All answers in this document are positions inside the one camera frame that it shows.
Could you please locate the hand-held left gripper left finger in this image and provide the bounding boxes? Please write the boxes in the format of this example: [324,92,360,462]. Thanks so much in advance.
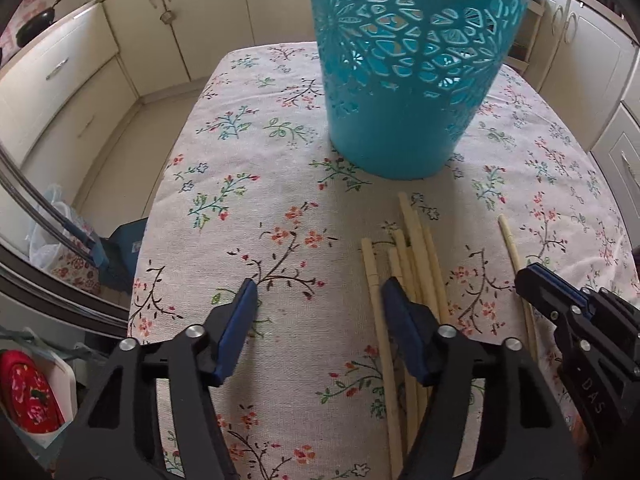
[52,277,261,480]

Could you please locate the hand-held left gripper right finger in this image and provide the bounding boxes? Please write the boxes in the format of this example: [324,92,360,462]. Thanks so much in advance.
[381,276,583,480]

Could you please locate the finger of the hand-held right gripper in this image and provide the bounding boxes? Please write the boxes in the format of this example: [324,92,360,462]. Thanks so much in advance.
[582,287,640,356]
[514,262,601,361]

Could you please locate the wooden chopstick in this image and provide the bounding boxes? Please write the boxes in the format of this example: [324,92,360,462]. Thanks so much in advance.
[497,215,538,361]

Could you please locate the bunch of pale chopsticks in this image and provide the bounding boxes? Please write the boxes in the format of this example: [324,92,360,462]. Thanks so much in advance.
[361,192,451,480]

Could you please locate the teal perforated plastic basket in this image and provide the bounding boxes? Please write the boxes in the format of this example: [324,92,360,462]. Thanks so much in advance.
[303,0,538,181]

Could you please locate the floral tablecloth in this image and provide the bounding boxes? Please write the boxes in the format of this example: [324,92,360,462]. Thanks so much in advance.
[127,42,640,480]

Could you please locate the floral cloth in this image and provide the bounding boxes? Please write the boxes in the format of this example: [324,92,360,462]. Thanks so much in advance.
[50,252,103,296]

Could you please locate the white plastic container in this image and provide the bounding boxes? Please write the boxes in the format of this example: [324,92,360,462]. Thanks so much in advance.
[0,327,78,451]

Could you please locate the clear plastic bag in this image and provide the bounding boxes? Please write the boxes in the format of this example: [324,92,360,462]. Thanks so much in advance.
[30,185,96,281]

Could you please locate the red floral cloth item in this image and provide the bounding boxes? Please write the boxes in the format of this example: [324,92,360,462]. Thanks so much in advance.
[0,350,66,433]

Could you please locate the wooden rack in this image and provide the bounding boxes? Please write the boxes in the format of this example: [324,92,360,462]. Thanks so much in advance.
[510,0,547,76]

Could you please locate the cream drawer cabinet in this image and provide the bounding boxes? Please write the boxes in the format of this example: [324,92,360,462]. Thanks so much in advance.
[0,2,138,171]

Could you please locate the cream kitchen base cabinets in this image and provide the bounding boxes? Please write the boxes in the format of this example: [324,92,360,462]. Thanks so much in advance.
[102,0,321,98]

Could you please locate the black frying pan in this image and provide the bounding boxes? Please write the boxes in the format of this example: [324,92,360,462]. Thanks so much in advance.
[15,0,81,48]

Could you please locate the blue long-handled dustpan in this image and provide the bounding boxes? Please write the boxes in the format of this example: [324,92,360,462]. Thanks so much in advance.
[0,145,148,293]

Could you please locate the dark metal frame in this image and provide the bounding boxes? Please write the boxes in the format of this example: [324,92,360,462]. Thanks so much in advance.
[0,150,132,343]

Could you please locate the cream cabinets with silver handles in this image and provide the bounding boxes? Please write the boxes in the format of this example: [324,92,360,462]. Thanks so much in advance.
[525,0,640,191]

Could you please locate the pink wall sticker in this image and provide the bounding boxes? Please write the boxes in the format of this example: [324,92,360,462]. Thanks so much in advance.
[0,0,46,51]

